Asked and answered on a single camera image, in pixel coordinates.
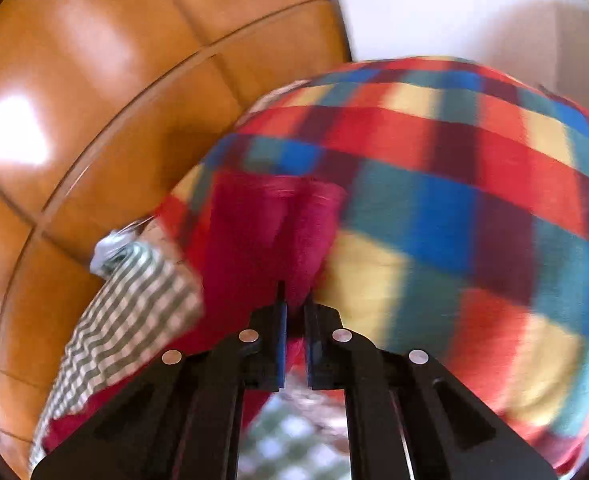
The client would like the colourful plaid pillow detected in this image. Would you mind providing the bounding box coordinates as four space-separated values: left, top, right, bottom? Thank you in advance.
156 58 589 474

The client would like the wooden panel headboard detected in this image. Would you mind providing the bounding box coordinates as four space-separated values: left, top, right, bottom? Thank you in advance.
0 0 349 478

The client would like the dark red cloth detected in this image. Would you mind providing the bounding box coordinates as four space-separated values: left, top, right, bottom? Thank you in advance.
42 169 349 453

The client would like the green white checkered bedsheet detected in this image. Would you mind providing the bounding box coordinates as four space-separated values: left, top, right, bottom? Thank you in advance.
29 230 351 479

